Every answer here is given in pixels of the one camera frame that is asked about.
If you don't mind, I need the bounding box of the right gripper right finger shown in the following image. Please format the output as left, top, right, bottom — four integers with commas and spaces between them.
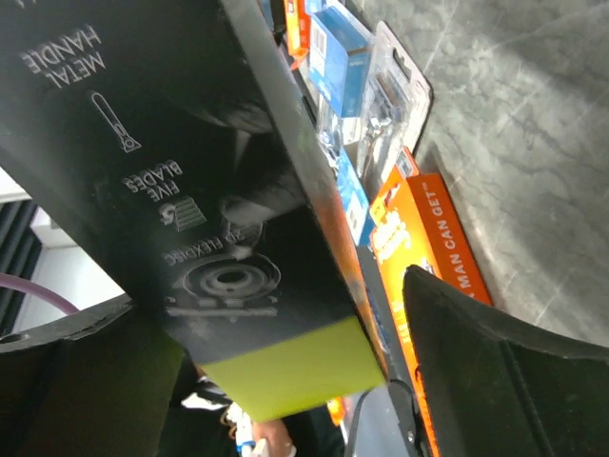
411, 283, 608, 456

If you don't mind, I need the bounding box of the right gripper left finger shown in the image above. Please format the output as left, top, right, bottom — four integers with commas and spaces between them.
1, 296, 183, 456

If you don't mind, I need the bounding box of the orange Fusion5 razor box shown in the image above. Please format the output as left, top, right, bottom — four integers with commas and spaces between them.
370, 167, 493, 456

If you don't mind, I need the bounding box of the blue razor blister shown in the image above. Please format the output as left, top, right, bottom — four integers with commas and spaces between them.
335, 148, 375, 246
308, 1, 432, 196

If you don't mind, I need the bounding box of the orange razor box left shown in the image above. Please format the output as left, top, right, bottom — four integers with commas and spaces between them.
284, 0, 311, 70

